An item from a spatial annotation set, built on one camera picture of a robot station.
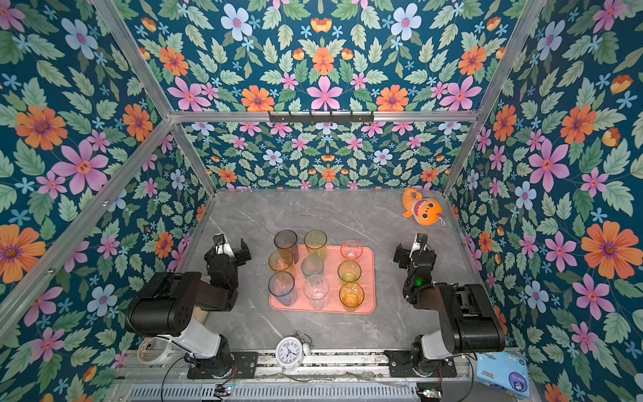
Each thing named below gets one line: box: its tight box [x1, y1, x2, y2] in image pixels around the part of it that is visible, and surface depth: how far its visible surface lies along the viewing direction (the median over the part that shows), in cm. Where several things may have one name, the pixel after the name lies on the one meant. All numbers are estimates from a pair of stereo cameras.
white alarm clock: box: [274, 331, 313, 372], surface depth 75 cm
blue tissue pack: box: [475, 350, 531, 400], surface depth 69 cm
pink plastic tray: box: [268, 244, 376, 315], surface depth 87 cm
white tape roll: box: [137, 336, 173, 366], surface depth 78 cm
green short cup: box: [337, 259, 362, 283], surface depth 88 cm
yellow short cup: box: [338, 282, 366, 313], surface depth 86 cm
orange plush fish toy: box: [401, 187, 443, 227], surface depth 106 cm
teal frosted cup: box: [300, 254, 325, 280], surface depth 90 cm
